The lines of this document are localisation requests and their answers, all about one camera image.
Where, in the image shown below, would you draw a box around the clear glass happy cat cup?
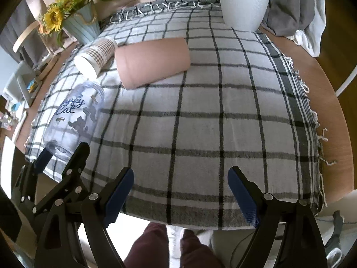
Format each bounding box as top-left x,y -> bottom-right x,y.
43,81 -> 104,162

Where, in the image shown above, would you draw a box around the checked paper cup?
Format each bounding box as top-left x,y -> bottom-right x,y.
74,38 -> 117,80

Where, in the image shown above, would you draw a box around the pink ceramic cup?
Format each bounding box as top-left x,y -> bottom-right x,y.
114,38 -> 191,90

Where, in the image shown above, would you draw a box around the maroon trouser legs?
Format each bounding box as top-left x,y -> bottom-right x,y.
122,222 -> 224,268

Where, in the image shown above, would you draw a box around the white shelf with items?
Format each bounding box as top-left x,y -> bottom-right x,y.
0,61 -> 38,134

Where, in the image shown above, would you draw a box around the wooden chair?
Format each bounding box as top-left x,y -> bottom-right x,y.
12,20 -> 59,82

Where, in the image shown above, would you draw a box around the light blue sunflower vase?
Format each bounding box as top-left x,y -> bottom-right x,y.
63,2 -> 101,45

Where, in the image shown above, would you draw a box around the grey white plaid blanket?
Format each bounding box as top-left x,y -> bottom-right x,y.
25,0 -> 337,231

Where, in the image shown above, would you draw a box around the yellow sunflower bouquet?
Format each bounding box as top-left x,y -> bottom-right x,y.
39,0 -> 111,48

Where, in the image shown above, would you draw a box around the white cloth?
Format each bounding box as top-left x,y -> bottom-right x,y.
287,0 -> 326,57

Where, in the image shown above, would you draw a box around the white ribbed plant pot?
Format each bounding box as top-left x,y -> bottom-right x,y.
220,0 -> 269,31

